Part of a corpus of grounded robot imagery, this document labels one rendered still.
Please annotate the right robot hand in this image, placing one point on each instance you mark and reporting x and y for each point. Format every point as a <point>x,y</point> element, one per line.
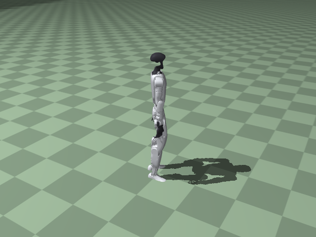
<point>160,130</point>

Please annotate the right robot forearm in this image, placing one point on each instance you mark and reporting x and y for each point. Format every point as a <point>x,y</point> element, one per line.
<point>159,111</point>

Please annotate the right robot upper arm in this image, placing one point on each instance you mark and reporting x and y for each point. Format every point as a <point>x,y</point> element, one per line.
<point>158,89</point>

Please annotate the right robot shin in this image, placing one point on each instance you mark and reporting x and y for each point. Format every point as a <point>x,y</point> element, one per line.
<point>155,160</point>

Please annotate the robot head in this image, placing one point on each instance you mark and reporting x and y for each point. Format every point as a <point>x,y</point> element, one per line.
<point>157,57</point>

